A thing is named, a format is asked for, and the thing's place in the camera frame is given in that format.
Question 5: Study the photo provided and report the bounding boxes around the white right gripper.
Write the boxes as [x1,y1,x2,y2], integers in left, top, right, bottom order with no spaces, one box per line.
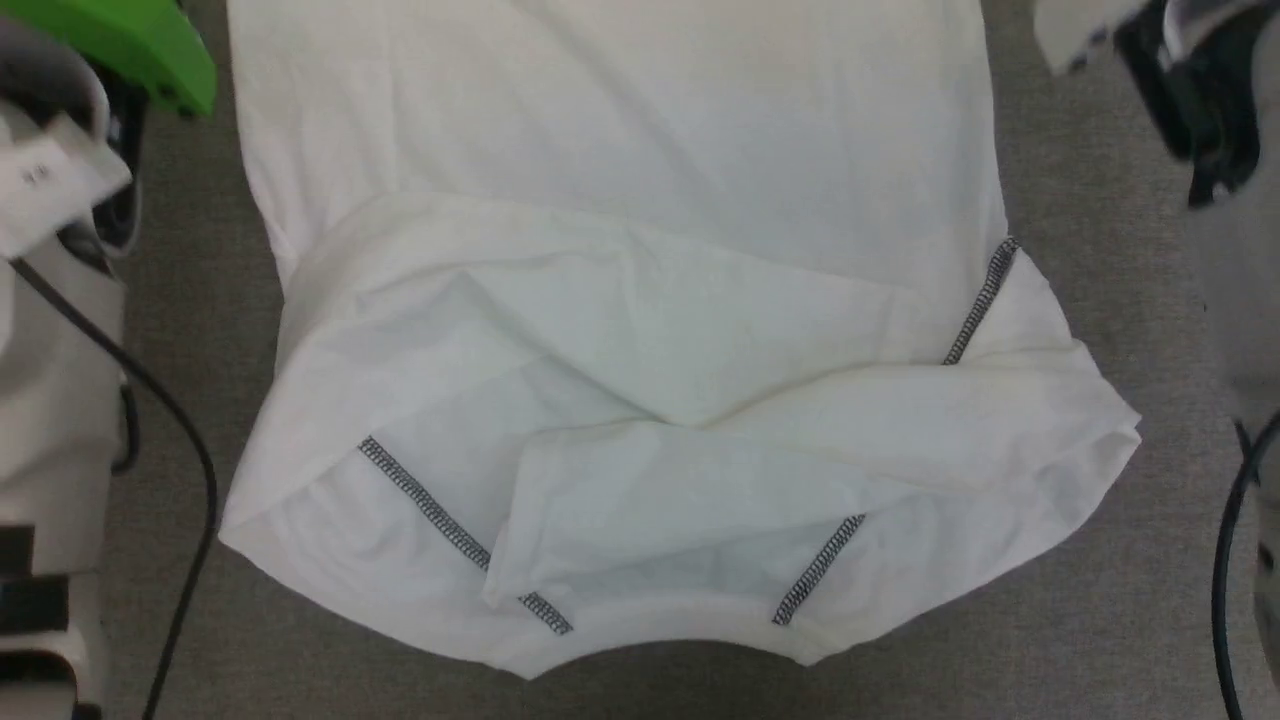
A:
[1033,0,1166,77]

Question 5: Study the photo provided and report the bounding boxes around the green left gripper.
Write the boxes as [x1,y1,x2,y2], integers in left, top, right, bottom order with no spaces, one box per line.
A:
[0,0,219,119]

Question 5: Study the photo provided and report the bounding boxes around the white garment with grey stitching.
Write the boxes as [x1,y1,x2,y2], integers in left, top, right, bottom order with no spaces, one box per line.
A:
[217,0,1144,682]

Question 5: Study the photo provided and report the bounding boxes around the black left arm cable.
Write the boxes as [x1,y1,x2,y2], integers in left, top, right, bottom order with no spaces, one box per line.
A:
[8,256,221,720]

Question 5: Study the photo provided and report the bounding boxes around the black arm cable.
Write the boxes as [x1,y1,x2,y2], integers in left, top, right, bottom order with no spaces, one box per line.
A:
[8,256,221,720]
[1211,412,1280,720]

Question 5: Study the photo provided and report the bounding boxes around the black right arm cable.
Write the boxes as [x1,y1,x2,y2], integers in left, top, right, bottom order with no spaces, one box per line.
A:
[1211,412,1280,720]

